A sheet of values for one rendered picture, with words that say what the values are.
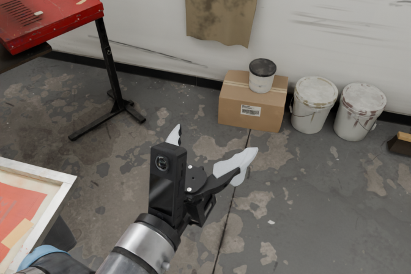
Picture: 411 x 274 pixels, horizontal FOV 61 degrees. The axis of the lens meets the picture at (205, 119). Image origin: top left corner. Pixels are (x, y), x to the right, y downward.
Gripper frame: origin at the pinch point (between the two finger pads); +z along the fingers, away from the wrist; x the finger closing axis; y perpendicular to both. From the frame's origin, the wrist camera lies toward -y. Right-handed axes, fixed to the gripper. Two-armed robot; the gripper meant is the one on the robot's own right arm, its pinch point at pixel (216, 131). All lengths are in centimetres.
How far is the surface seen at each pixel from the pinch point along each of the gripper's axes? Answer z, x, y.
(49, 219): -10, -68, 60
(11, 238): -20, -77, 62
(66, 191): 2, -71, 60
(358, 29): 200, -1, 89
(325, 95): 174, -12, 131
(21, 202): -8, -85, 61
